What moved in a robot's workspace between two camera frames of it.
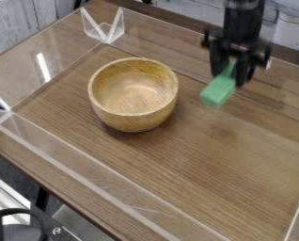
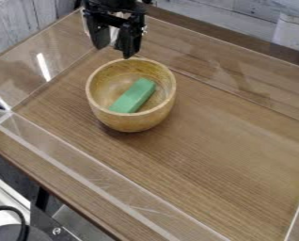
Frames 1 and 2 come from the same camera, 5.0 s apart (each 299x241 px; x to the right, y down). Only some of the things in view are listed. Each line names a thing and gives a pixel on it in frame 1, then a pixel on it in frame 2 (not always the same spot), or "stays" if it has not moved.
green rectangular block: [218, 92] to [136, 95]
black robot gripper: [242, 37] to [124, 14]
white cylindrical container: [288, 30] stays
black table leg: [41, 200] stays
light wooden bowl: [132, 92] stays
